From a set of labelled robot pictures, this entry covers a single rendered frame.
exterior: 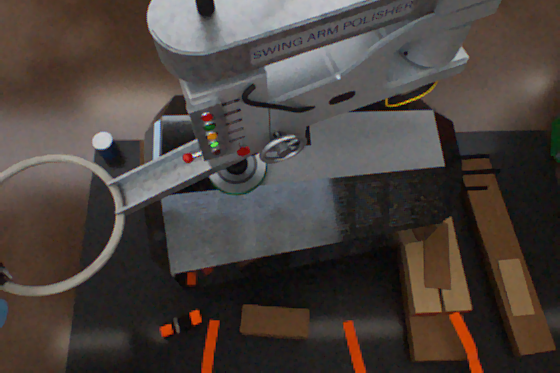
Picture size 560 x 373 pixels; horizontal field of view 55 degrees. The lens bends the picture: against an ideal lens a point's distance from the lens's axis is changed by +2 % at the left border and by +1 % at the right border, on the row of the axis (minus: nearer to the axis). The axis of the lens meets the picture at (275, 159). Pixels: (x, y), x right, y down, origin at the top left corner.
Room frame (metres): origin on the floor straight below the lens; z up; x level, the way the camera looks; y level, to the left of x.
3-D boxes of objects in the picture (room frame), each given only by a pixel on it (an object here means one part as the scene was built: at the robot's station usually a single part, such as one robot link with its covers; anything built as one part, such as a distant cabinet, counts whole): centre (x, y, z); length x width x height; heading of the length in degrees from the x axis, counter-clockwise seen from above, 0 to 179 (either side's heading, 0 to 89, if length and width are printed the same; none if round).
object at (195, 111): (0.65, 0.17, 1.35); 0.08 x 0.03 x 0.28; 109
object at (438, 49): (1.00, -0.48, 1.32); 0.19 x 0.19 x 0.20
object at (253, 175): (0.78, 0.14, 0.82); 0.21 x 0.21 x 0.01
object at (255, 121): (0.81, 0.06, 1.30); 0.36 x 0.22 x 0.45; 109
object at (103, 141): (1.24, 0.88, 0.08); 0.10 x 0.10 x 0.13
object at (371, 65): (0.90, -0.23, 1.28); 0.74 x 0.23 x 0.49; 109
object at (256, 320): (0.33, 0.02, 0.07); 0.30 x 0.12 x 0.12; 84
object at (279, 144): (0.71, -0.01, 1.18); 0.15 x 0.10 x 0.15; 109
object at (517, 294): (0.46, -1.08, 0.10); 0.25 x 0.10 x 0.01; 3
